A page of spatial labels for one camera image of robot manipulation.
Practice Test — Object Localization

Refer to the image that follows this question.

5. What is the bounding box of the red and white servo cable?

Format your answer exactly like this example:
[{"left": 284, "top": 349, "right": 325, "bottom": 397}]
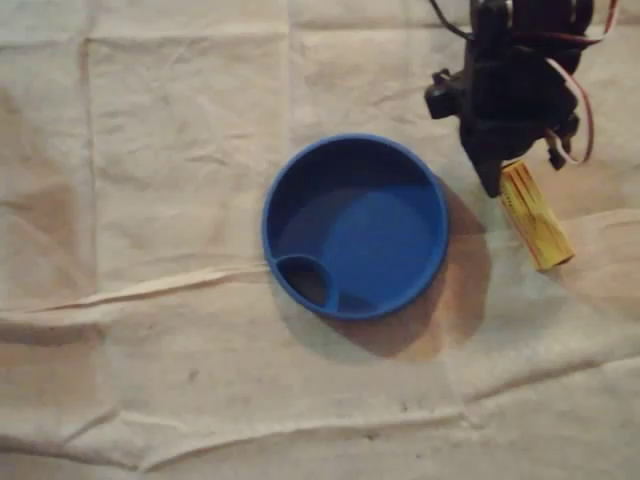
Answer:
[{"left": 544, "top": 54, "right": 597, "bottom": 166}]

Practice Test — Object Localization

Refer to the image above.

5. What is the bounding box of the blue round bowl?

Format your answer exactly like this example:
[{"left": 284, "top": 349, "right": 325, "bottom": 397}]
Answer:
[{"left": 262, "top": 132, "right": 450, "bottom": 321}]

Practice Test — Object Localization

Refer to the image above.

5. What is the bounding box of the white wrinkled table cloth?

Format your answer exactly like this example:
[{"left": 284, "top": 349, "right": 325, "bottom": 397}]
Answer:
[{"left": 0, "top": 0, "right": 640, "bottom": 480}]

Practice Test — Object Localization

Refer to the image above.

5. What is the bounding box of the yellow rectangular box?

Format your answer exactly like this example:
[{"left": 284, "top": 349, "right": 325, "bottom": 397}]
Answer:
[{"left": 497, "top": 160, "right": 576, "bottom": 272}]

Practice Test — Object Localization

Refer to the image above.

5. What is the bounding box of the thin black cable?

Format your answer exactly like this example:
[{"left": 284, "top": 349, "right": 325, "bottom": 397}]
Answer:
[{"left": 428, "top": 0, "right": 474, "bottom": 40}]

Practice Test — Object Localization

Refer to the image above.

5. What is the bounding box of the small black gripper camera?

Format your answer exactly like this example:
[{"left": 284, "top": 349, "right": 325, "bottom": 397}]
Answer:
[{"left": 424, "top": 68, "right": 469, "bottom": 120}]

